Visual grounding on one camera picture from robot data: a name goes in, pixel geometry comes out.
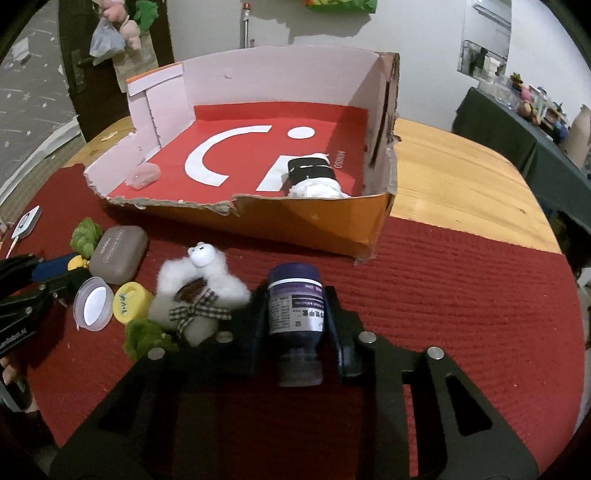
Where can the white plush sheep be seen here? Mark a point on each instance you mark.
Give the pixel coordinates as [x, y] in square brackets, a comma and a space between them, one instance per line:
[198, 277]

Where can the small yellow toy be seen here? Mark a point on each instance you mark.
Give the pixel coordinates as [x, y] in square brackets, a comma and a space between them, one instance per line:
[77, 264]

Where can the black and white rolled cloth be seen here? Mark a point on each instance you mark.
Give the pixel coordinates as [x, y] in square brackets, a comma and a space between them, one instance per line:
[314, 177]

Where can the dark wooden door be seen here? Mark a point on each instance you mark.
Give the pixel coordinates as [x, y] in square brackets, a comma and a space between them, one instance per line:
[69, 69]

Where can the hanging green plush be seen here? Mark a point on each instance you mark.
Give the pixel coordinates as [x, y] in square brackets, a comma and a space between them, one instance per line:
[147, 14]

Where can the dark blue medicine bottle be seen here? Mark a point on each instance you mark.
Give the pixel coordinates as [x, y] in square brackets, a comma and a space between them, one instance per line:
[295, 318]

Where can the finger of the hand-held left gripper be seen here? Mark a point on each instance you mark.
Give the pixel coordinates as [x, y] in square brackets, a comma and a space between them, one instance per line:
[53, 270]
[69, 281]

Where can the beige vase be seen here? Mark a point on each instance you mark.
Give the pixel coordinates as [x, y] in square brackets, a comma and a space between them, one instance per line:
[579, 134]

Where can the metal pipe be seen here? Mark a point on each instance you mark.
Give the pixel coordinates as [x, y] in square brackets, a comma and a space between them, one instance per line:
[247, 27]

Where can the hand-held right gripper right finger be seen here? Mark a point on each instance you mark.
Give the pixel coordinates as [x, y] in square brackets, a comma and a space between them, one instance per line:
[339, 332]

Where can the green yellow snack bag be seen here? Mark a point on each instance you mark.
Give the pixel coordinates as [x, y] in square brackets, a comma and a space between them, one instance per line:
[341, 4]

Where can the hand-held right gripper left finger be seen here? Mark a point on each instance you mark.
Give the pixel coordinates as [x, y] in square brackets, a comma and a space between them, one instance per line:
[259, 332]

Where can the white air conditioner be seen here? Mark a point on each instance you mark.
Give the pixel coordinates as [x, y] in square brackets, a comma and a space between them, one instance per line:
[491, 11]

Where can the wall mirror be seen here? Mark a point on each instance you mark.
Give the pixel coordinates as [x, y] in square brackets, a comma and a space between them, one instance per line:
[480, 57]

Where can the clutter of small toys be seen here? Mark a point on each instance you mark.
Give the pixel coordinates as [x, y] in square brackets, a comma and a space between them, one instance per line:
[531, 101]

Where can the green plush toy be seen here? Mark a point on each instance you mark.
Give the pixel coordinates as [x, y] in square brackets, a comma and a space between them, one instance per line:
[85, 235]
[143, 337]

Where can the white cardboard box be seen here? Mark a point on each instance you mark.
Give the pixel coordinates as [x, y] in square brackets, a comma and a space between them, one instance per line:
[258, 152]

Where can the hanging pink plush toys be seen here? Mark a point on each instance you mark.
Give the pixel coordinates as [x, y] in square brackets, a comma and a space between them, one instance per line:
[124, 25]

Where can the clear round plastic lid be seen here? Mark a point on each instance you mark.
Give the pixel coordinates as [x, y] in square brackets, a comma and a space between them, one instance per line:
[94, 304]

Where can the red table mat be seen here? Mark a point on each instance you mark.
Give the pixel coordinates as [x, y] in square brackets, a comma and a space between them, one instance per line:
[461, 286]

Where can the small pink translucent block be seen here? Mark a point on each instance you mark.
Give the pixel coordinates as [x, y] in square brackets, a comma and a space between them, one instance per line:
[144, 176]

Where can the dark green covered table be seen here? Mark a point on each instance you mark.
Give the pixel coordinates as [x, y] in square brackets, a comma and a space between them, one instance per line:
[503, 134]

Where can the yellow bottle cap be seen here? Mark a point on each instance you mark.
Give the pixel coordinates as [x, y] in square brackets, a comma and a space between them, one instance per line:
[131, 300]

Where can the hanging clear plastic bag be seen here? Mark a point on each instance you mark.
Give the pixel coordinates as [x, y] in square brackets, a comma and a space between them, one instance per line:
[107, 44]

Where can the grey plastic case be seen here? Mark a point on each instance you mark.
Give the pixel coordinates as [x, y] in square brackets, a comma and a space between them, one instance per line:
[117, 254]

